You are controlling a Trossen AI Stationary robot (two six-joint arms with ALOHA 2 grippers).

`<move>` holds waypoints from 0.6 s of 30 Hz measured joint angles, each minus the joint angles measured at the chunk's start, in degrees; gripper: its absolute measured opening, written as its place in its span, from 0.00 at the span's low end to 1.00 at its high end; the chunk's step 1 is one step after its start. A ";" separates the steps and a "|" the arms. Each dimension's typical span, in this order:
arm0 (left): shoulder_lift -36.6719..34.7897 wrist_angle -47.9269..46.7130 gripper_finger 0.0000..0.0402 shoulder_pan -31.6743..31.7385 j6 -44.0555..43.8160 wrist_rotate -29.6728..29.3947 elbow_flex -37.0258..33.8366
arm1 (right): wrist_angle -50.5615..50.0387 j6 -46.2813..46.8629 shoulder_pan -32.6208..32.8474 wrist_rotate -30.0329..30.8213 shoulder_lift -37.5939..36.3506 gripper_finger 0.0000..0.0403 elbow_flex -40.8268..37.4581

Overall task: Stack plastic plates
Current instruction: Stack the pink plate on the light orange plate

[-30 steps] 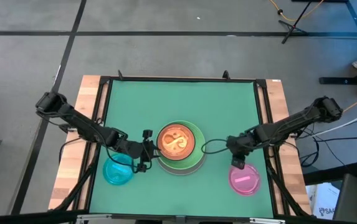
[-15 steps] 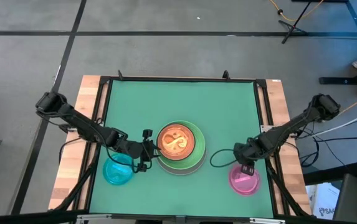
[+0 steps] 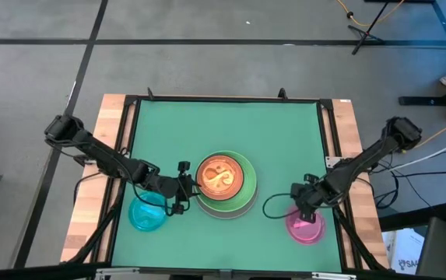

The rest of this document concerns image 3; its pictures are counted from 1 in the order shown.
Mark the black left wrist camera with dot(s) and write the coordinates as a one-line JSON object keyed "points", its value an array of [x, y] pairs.
{"points": [[184, 166]]}

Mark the grey computer case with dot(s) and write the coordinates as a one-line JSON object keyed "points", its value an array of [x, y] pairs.
{"points": [[438, 249]]}

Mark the orange plastic plate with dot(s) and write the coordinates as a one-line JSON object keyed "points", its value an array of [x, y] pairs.
{"points": [[220, 177]]}

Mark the green table mat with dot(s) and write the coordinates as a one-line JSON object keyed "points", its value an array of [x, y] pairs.
{"points": [[226, 128]]}

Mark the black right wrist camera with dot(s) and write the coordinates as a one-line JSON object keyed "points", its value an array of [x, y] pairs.
{"points": [[310, 179]]}

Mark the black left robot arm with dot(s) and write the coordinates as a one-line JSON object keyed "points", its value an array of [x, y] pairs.
{"points": [[102, 155]]}

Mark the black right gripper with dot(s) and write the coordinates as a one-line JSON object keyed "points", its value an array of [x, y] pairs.
{"points": [[308, 196]]}

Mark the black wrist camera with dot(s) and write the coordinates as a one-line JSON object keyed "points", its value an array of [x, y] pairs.
{"points": [[310, 179], [184, 166]]}

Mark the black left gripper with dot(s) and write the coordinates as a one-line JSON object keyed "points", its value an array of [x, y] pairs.
{"points": [[180, 190]]}

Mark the black frame clamp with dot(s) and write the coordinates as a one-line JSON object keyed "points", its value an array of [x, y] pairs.
{"points": [[282, 93], [150, 93]]}

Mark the white cardboard box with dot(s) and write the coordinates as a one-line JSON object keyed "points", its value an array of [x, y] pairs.
{"points": [[403, 253]]}

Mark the grey plastic plate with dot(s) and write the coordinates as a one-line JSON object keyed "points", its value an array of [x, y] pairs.
{"points": [[228, 215]]}

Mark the black metal table frame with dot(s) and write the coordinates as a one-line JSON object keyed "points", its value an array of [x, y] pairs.
{"points": [[222, 97]]}

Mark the pink translucent plastic plate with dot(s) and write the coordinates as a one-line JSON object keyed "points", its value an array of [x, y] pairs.
{"points": [[306, 234]]}

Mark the black tripod stand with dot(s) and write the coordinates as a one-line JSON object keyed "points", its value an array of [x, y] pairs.
{"points": [[364, 34]]}

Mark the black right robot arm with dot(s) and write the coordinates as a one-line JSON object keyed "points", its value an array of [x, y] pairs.
{"points": [[362, 161]]}

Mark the cyan translucent plastic plate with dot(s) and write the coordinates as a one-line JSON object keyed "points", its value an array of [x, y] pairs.
{"points": [[146, 215]]}

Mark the green plastic plate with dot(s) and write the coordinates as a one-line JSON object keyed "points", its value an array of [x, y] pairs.
{"points": [[249, 186]]}

